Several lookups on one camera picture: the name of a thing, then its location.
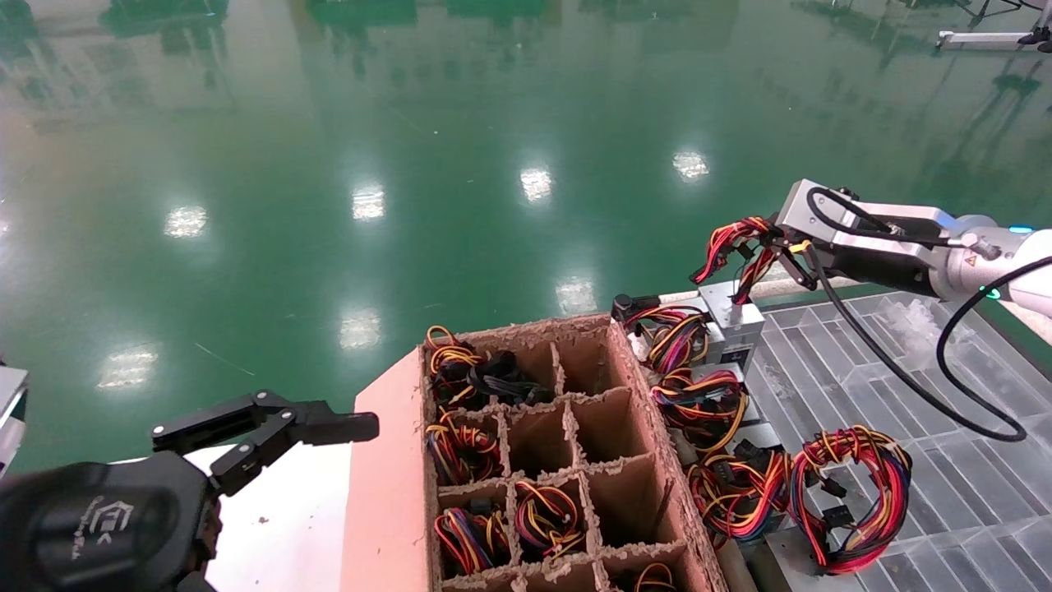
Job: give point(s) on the clear plastic compartment tray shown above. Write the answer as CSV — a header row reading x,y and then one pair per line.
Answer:
x,y
970,493

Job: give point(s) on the crumpled clear plastic bag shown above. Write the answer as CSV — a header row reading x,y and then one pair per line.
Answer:
x,y
912,321

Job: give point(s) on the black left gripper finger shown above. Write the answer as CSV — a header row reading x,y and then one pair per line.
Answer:
x,y
329,427

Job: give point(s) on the grey metal panel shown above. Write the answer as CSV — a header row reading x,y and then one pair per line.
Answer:
x,y
10,411

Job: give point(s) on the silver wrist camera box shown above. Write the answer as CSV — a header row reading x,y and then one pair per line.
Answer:
x,y
904,215

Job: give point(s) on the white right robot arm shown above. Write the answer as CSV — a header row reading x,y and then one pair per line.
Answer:
x,y
1019,263

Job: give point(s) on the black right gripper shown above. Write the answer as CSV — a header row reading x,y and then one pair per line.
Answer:
x,y
879,265

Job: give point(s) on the white stand frame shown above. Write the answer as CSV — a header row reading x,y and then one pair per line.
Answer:
x,y
978,39

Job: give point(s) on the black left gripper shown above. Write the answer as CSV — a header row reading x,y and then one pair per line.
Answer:
x,y
99,526

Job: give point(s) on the cardboard box with dividers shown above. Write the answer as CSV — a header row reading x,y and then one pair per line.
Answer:
x,y
386,493

